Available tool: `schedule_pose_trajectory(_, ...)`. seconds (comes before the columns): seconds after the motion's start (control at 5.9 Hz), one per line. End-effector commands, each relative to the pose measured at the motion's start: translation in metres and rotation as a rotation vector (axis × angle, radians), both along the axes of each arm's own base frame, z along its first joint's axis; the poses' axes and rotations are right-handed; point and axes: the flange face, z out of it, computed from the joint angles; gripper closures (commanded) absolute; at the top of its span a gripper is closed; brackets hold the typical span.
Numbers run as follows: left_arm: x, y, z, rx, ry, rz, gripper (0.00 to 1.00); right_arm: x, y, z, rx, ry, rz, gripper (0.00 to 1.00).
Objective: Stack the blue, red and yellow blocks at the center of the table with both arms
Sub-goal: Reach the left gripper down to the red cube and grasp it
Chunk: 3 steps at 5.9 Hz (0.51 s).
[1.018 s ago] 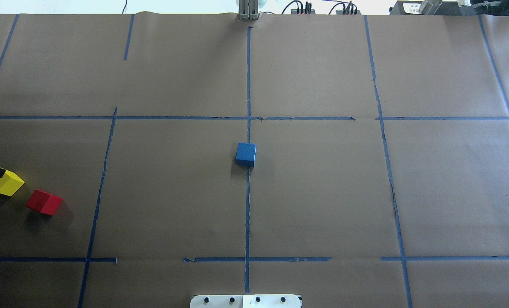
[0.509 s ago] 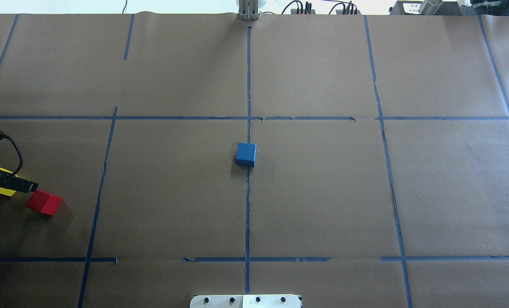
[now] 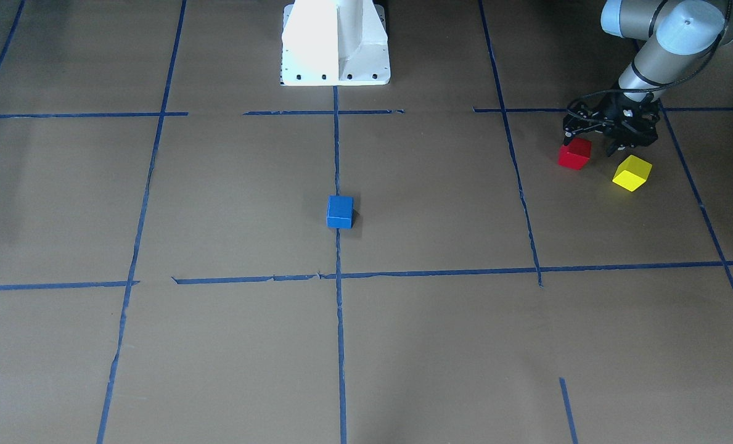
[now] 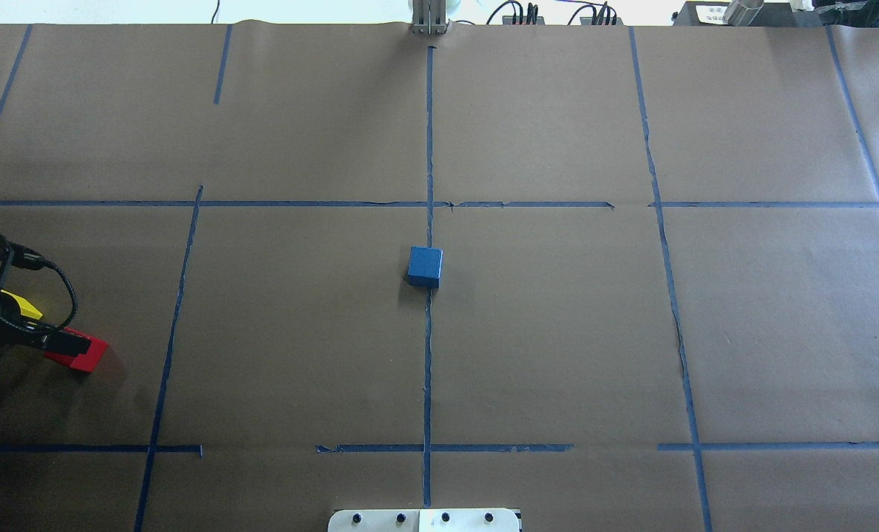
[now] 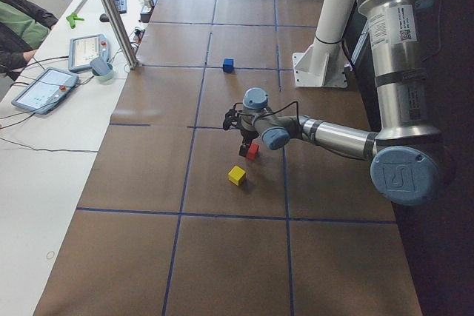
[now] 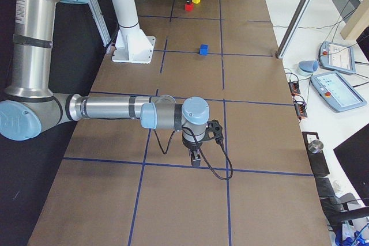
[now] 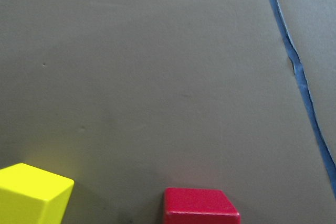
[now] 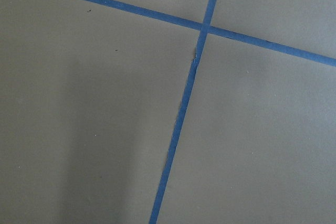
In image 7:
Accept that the red wooden block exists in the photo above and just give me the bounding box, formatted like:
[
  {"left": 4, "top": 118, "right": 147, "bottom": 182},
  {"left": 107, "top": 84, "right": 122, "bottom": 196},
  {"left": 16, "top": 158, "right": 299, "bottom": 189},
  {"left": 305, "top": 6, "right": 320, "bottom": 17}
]
[{"left": 163, "top": 188, "right": 241, "bottom": 224}]

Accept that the yellow wooden block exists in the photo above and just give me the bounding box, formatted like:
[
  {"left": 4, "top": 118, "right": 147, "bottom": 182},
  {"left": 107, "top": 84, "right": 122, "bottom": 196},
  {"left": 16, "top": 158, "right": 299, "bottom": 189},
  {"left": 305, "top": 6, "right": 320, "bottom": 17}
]
[{"left": 1, "top": 163, "right": 75, "bottom": 223}]

